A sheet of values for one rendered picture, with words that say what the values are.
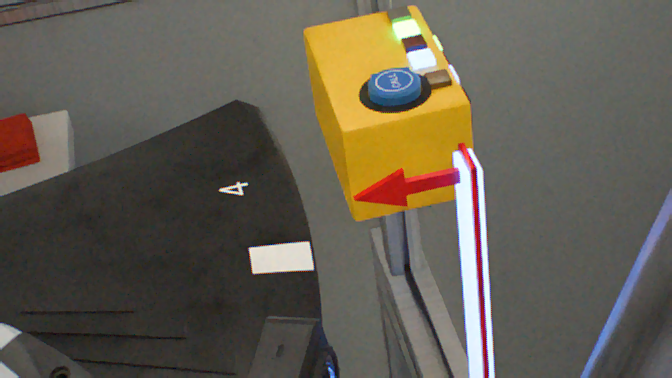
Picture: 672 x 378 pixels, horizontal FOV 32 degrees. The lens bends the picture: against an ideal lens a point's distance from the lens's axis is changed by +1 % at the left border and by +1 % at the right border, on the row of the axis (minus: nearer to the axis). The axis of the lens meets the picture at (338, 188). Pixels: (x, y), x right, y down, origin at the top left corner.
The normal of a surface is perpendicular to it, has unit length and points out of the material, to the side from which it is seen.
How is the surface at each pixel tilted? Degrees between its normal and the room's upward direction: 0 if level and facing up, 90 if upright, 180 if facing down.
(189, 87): 90
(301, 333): 8
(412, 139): 90
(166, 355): 21
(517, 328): 90
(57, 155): 0
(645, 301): 75
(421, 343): 0
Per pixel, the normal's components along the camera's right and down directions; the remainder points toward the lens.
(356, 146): 0.20, 0.58
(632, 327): -0.98, -0.01
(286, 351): -0.20, -0.70
